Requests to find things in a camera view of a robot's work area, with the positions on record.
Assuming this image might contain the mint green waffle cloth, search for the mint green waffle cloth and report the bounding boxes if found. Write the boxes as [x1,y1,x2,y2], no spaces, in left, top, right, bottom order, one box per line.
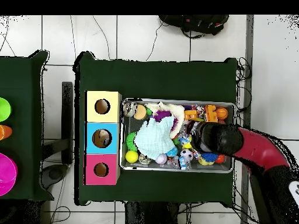
[133,115,176,160]

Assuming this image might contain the green spiky rubber ball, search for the green spiky rubber ball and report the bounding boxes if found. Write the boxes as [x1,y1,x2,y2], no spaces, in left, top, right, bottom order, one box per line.
[126,131,138,151]

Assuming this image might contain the wooden box with three holes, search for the wooden box with three holes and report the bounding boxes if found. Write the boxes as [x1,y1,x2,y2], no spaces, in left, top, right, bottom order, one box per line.
[83,90,123,186]

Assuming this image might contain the purple spiky monster toy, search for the purple spiky monster toy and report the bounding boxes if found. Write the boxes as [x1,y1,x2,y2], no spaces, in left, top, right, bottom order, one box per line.
[152,110,179,132]

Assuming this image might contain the cream knitted cloth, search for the cream knitted cloth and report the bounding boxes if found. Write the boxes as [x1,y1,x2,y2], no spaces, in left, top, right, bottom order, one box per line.
[145,101,185,139]

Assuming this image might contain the yellow ball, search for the yellow ball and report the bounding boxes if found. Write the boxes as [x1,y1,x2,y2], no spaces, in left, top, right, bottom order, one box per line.
[125,149,139,163]

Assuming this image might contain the short orange building block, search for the short orange building block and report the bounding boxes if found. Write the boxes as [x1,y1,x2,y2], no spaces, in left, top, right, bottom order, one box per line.
[183,110,198,121]

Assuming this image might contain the dark green table cloth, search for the dark green table cloth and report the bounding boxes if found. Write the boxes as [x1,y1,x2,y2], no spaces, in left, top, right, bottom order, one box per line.
[0,50,54,202]
[73,51,239,206]

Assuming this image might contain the long orange building block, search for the long orange building block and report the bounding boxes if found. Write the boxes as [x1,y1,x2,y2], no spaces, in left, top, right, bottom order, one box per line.
[204,104,218,123]

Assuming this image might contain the small orange basketball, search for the small orange basketball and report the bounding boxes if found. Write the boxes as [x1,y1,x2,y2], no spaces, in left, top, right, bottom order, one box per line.
[215,107,229,120]

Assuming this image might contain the black upright panel on stand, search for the black upright panel on stand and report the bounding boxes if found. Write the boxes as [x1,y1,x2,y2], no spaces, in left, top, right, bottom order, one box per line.
[41,81,75,190]

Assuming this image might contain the black backpack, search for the black backpack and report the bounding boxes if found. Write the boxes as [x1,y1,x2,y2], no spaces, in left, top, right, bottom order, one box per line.
[158,15,230,38]

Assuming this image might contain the orange plastic cone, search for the orange plastic cone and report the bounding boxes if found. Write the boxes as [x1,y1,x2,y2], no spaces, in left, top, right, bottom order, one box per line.
[0,124,13,141]

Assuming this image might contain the green plastic cup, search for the green plastic cup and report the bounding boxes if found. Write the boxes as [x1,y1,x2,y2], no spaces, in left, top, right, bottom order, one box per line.
[0,97,12,123]

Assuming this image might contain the magenta plastic bowl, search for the magenta plastic bowl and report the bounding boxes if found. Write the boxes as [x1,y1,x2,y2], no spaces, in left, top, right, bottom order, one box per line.
[0,152,18,197]

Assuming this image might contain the shallow wire mesh bin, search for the shallow wire mesh bin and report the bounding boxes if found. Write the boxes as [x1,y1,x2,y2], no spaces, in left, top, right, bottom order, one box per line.
[119,97,236,174]

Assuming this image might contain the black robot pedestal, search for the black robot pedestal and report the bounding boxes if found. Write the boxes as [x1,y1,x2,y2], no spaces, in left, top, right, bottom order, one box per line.
[124,201,180,224]

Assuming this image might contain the black cable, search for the black cable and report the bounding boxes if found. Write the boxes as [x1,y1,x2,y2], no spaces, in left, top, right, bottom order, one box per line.
[234,123,299,142]

